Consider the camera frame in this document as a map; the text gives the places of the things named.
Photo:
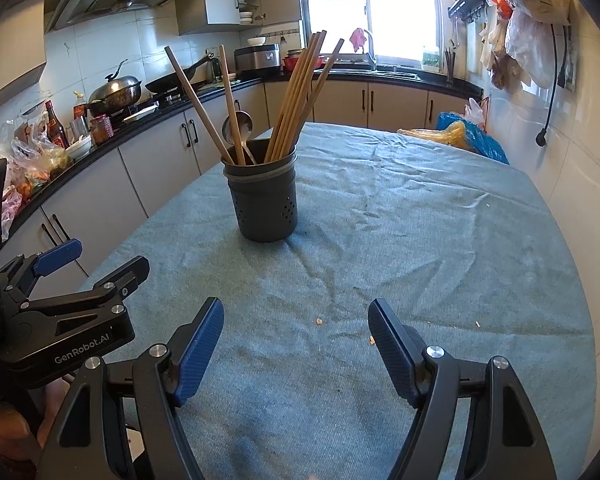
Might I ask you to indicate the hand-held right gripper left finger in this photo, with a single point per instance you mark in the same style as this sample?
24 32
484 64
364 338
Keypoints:
200 355

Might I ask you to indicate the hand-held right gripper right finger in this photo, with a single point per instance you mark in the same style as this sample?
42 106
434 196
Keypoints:
395 350

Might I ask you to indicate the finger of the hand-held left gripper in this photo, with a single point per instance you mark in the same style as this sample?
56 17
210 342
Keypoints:
55 257
125 275

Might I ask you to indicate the dark grey utensil holder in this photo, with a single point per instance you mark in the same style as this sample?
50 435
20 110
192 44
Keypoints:
262 200

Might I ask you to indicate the single wooden chopstick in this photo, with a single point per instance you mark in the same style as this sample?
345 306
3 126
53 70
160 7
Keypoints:
228 95
195 100

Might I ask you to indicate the metal spoon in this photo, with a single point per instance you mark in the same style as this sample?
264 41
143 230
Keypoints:
245 122

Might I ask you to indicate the pile of wooden chopsticks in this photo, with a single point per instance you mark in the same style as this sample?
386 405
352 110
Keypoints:
295 100

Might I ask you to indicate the person's left hand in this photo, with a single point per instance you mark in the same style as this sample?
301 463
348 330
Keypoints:
55 400

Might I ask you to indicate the blue-grey table cloth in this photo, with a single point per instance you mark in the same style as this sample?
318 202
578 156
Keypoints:
405 260

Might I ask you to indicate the beige base cabinets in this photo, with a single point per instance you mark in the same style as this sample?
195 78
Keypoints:
145 160

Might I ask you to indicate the dark sauce bottle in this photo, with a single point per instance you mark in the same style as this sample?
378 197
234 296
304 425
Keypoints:
55 127

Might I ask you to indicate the red jar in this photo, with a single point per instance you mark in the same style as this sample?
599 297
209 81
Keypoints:
101 129

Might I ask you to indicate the steel pot with lid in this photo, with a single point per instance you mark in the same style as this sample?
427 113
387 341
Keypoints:
115 94

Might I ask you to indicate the black frying pan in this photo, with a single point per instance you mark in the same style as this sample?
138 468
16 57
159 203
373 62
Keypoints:
172 82

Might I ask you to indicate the yellow plastic bag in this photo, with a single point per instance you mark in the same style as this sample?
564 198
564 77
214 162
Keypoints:
435 134

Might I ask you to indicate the metal kettle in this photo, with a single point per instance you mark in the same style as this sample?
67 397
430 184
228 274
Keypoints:
215 71

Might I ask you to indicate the blue plastic bag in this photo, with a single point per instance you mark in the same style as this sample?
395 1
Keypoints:
485 145

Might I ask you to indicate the white plastic bag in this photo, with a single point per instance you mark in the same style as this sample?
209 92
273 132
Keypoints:
474 112

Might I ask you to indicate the silver rice cooker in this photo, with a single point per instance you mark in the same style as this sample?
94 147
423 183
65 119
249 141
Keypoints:
257 61

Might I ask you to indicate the white bowl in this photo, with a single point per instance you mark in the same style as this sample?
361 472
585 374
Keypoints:
256 41

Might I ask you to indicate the red basin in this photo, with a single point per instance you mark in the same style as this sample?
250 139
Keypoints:
300 61

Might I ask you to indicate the black chopstick caddy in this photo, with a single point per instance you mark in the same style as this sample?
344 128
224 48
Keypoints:
449 67

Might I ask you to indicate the open dish shelf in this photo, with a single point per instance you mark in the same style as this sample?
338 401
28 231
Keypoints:
225 5

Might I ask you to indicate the green box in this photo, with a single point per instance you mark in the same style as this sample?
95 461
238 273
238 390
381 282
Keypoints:
430 61

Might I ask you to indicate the metal sink faucet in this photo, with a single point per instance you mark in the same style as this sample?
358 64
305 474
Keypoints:
371 52

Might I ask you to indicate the pink cloth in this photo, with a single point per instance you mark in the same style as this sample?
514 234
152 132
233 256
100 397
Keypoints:
357 40

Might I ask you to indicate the clear hanging plastic bag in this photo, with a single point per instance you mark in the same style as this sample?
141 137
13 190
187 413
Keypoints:
532 52

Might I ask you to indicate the kitchen window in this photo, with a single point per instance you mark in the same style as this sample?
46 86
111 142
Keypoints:
380 5

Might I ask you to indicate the beige wall cabinets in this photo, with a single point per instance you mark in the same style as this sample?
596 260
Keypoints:
10 40

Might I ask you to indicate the black wall rack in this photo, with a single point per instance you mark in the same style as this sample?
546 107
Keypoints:
467 2

